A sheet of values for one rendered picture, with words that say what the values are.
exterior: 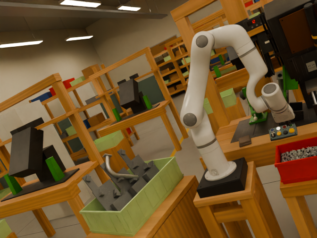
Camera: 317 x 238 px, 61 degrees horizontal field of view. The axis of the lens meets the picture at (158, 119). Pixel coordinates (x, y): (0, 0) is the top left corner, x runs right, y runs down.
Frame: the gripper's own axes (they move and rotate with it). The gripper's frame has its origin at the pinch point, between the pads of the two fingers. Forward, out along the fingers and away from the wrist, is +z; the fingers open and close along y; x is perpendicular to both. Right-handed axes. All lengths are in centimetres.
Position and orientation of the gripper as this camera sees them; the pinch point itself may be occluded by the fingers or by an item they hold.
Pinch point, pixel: (287, 122)
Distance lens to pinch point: 168.3
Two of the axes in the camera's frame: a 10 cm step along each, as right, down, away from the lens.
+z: 5.7, 5.3, 6.3
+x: 0.9, -8.0, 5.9
